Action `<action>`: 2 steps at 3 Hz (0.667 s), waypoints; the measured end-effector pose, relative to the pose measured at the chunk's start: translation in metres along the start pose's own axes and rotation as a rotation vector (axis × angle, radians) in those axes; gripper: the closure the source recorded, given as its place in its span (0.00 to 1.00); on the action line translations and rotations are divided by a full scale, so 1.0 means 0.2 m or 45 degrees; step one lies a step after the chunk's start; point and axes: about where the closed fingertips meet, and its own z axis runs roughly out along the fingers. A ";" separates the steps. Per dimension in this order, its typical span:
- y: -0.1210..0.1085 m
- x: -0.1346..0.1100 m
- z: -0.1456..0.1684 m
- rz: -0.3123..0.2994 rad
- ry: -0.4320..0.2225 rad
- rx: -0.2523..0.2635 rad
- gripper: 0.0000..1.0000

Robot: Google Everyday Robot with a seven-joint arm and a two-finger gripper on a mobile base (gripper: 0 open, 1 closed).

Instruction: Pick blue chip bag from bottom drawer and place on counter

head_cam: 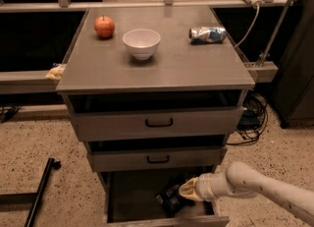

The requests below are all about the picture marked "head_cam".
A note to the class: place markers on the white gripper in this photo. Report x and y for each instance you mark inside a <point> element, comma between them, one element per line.
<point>203,188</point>

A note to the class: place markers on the blue chip bag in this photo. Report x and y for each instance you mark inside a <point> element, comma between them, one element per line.
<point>171,201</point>

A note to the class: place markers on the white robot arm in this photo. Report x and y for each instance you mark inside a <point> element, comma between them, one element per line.
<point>240,180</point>

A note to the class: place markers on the bottom grey drawer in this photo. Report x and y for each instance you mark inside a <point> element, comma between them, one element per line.
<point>130,200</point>

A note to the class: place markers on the grey drawer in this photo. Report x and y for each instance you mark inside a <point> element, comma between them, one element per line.
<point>159,153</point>
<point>151,115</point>
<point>130,200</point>

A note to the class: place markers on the top grey drawer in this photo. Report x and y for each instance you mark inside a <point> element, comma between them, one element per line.
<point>151,115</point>

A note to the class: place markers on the middle grey drawer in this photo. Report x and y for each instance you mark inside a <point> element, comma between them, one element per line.
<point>159,153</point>

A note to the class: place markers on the black metal bar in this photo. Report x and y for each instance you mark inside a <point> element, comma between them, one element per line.
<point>50,165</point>

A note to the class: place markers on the dark cabinet at right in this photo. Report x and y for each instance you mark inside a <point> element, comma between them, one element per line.
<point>292,90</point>

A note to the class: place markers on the white bowl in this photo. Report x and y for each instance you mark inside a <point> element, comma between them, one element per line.
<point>141,43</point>

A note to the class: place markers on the crushed silver blue can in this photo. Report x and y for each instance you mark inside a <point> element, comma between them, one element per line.
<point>205,35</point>

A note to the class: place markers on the yellow sponge on ledge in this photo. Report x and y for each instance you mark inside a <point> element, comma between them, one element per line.
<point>56,73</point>

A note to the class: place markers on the red apple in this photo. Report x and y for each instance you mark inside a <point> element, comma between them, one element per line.
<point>104,26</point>

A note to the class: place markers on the grey metal ledge rail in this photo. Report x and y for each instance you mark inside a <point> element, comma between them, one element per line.
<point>26,82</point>

